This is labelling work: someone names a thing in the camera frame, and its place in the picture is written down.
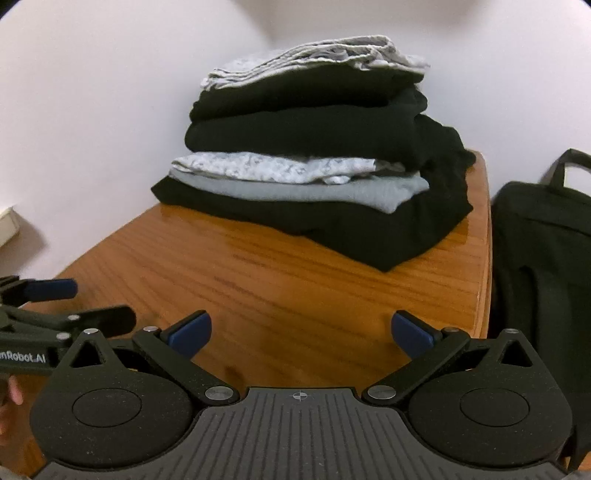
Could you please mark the black backpack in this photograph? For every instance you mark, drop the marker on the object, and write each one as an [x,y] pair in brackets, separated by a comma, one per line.
[545,277]

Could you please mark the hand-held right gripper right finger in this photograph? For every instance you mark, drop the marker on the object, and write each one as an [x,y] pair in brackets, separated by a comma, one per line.
[411,332]

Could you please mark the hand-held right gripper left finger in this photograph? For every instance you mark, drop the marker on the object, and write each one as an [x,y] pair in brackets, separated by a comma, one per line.
[191,332]

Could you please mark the folded white patterned garment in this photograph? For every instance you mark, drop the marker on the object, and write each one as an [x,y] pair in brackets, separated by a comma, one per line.
[277,168]

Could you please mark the person's left hand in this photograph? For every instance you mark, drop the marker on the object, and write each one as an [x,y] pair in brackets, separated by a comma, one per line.
[11,406]

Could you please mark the beige window sill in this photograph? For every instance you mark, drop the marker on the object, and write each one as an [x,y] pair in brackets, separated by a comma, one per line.
[7,226]

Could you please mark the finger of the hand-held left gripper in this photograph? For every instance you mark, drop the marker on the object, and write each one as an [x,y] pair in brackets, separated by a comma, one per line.
[51,290]
[101,318]

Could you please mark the white patterned garment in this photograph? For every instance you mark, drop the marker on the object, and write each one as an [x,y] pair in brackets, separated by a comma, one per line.
[277,168]
[323,53]

